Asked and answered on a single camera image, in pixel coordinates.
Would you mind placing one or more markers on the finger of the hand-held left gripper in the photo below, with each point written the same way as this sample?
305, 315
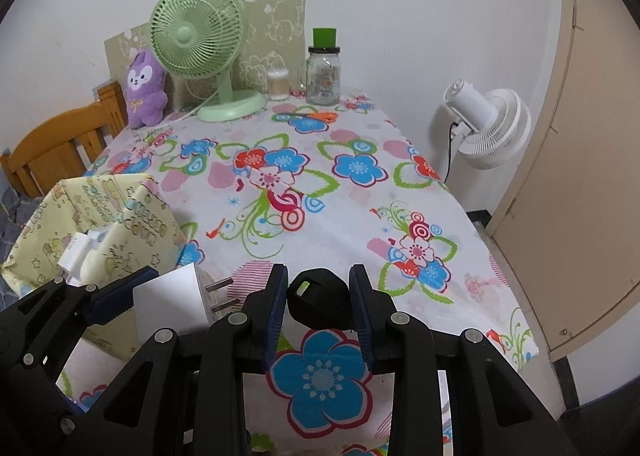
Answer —
117, 296

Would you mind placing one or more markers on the green desk fan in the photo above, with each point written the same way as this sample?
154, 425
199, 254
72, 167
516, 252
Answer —
192, 30

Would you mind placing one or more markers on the white standing fan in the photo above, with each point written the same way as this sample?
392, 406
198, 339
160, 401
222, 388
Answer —
495, 130

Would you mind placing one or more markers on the black plug adapter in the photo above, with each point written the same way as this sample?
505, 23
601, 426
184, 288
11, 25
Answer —
325, 306

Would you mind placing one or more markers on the beige door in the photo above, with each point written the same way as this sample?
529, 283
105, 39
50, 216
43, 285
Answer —
590, 160

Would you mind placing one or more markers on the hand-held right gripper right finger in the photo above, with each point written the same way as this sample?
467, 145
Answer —
361, 316

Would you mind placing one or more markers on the floral tablecloth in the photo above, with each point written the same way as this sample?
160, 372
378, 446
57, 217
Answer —
350, 216

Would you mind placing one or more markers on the white cube charger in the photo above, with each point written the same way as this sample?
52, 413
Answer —
170, 301

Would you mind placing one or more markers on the wooden chair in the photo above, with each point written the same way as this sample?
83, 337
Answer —
55, 145

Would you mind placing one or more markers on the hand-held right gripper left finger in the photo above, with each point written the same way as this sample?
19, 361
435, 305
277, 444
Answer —
274, 316

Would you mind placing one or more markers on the yellow printed storage box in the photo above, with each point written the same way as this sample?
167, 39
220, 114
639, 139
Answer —
145, 226

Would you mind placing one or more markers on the glass jar with green lid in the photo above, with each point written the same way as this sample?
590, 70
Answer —
323, 80

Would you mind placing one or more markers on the purple plush toy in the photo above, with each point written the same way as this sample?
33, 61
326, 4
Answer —
145, 90

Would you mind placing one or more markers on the cotton swab jar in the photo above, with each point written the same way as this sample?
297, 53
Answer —
278, 85

